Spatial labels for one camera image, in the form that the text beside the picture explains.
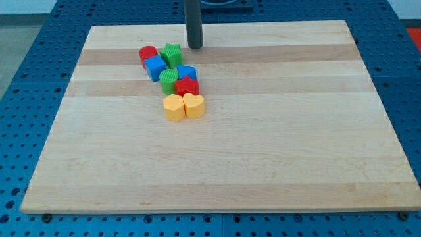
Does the blue triangle block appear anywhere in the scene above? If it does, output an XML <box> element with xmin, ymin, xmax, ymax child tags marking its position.
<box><xmin>176</xmin><ymin>65</ymin><xmax>197</xmax><ymax>80</ymax></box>

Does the green cylinder block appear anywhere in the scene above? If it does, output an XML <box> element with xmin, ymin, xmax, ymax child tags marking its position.
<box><xmin>159</xmin><ymin>69</ymin><xmax>179</xmax><ymax>95</ymax></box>

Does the yellow heart block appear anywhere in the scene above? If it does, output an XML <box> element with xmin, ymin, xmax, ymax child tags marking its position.
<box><xmin>183</xmin><ymin>93</ymin><xmax>205</xmax><ymax>119</ymax></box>

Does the green star block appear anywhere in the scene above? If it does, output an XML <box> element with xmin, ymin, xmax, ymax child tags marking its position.
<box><xmin>159</xmin><ymin>43</ymin><xmax>183</xmax><ymax>69</ymax></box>

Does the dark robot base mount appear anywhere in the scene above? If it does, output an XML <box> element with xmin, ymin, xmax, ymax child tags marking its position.
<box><xmin>200</xmin><ymin>0</ymin><xmax>254</xmax><ymax>11</ymax></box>

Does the red cylinder block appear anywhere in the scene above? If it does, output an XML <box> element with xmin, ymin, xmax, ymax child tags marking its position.
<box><xmin>139</xmin><ymin>45</ymin><xmax>158</xmax><ymax>69</ymax></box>

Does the yellow pentagon block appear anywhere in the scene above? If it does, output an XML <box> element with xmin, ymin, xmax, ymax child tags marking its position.
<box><xmin>163</xmin><ymin>94</ymin><xmax>186</xmax><ymax>122</ymax></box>

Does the red star block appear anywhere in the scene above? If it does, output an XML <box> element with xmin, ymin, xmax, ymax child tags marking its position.
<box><xmin>174</xmin><ymin>76</ymin><xmax>200</xmax><ymax>96</ymax></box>

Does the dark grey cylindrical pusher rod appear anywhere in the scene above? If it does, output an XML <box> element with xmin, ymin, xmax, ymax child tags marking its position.
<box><xmin>184</xmin><ymin>0</ymin><xmax>203</xmax><ymax>49</ymax></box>

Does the light wooden board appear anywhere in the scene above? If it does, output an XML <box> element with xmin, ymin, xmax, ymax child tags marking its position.
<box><xmin>21</xmin><ymin>20</ymin><xmax>420</xmax><ymax>214</ymax></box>

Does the blue cube block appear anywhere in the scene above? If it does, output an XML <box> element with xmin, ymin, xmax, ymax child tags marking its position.
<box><xmin>145</xmin><ymin>55</ymin><xmax>167</xmax><ymax>82</ymax></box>

